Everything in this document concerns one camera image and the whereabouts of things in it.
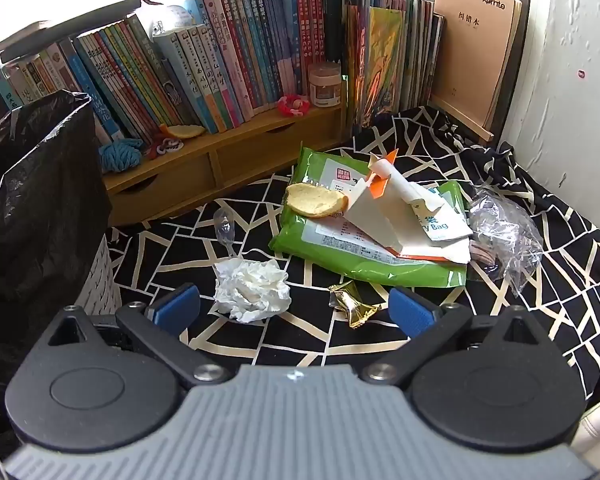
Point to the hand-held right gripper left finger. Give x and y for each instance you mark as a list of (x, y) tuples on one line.
[(177, 305)]

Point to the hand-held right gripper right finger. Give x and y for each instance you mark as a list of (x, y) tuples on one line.
[(410, 310)]

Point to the gold candy wrapper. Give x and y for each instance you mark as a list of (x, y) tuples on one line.
[(350, 305)]

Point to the white tissue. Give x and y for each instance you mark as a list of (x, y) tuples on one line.
[(250, 287)]

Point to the white lattice trash bin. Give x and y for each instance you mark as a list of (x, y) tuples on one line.
[(100, 280)]

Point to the white paper bag blue print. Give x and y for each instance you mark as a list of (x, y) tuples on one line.
[(445, 230)]

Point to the small clear plastic piece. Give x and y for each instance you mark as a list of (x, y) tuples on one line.
[(224, 225)]

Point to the green snack package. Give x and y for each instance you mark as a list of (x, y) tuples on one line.
[(330, 250)]

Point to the white paper sheet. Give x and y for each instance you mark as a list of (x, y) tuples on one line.
[(380, 210)]

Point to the clear plastic bag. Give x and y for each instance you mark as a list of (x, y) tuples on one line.
[(510, 230)]

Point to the large orange peel piece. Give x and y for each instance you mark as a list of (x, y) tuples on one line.
[(312, 200)]

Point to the black trash bag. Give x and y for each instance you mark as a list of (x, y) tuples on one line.
[(40, 210)]

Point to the row of upright books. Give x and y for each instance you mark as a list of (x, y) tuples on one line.
[(205, 60)]

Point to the row of thin picture books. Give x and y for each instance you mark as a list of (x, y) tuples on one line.
[(380, 60)]

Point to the black geometric tablecloth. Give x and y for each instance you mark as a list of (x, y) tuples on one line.
[(530, 310)]

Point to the blue yarn ball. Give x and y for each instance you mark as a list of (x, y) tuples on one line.
[(120, 155)]

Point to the red white knot ornament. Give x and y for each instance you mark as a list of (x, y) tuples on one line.
[(165, 144)]

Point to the wooden desk shelf with drawers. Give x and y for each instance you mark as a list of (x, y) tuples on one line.
[(260, 155)]

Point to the orange peel slice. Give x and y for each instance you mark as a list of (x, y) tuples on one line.
[(185, 131)]

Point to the pink crocheted ornament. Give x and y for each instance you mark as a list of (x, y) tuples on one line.
[(294, 106)]

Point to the white lidded toothpick jar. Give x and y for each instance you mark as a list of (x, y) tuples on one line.
[(324, 87)]

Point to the tan kraft notebook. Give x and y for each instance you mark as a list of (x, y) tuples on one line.
[(475, 50)]

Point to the white blue cartoon book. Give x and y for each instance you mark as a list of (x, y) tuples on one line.
[(172, 20)]

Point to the grey flat book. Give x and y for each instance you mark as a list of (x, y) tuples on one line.
[(80, 25)]

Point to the beige flat book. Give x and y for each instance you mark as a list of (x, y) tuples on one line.
[(15, 37)]

